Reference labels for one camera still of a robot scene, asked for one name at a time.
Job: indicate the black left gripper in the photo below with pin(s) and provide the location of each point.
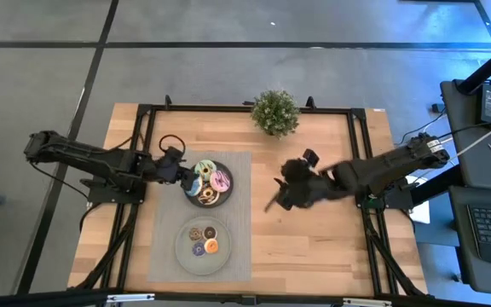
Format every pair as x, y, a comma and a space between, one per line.
171, 168

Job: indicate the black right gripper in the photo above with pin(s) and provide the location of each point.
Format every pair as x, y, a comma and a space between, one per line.
307, 187

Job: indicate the large blue donut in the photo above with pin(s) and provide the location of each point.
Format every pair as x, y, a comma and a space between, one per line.
197, 187

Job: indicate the large mint green donut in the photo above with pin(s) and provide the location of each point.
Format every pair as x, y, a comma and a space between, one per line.
205, 164

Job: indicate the large pink donut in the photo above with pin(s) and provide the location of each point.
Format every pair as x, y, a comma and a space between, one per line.
222, 184

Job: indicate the small brown sprinkled donut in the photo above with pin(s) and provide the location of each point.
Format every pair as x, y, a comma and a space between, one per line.
192, 236

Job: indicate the small chocolate donut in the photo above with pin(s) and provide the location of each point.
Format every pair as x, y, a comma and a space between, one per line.
206, 235

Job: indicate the small orange donut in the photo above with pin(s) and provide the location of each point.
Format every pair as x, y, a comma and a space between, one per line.
208, 249

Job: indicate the small purple donut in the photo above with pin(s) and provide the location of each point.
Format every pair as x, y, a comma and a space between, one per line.
195, 251

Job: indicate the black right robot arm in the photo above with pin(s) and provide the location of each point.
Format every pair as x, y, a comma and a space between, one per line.
377, 170

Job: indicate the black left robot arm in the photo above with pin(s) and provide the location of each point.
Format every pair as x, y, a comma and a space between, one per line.
92, 158

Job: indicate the grey woven placemat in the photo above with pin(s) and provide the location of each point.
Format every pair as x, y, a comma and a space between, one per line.
241, 213

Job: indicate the dark grey round plate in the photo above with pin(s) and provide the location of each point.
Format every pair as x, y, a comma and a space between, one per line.
225, 200

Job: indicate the small green potted plant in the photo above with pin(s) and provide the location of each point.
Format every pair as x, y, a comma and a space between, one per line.
276, 113

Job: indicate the light grey round plate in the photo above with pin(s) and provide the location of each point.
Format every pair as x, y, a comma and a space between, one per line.
220, 262

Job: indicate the white paper sheet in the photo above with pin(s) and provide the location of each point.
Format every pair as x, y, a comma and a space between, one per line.
421, 213

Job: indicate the black metal rig beam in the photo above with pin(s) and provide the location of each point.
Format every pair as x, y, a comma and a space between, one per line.
58, 298

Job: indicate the small black floor box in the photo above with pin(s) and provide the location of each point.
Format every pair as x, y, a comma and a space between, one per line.
437, 107

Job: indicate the dark grey side desk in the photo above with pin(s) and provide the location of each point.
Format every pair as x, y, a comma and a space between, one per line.
463, 128

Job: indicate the black diagonal pole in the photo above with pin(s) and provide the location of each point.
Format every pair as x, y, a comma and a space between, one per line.
488, 68

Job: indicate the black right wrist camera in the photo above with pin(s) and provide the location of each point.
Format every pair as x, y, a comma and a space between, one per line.
310, 158

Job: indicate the black aluminium table frame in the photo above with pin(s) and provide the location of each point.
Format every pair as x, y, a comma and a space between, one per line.
211, 108

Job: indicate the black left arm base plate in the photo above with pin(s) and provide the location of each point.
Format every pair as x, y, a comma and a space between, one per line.
100, 197

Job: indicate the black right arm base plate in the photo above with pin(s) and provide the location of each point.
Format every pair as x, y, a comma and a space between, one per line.
399, 199

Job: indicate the silver metal bracket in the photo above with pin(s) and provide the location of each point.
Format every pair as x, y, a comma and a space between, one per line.
130, 297
367, 303

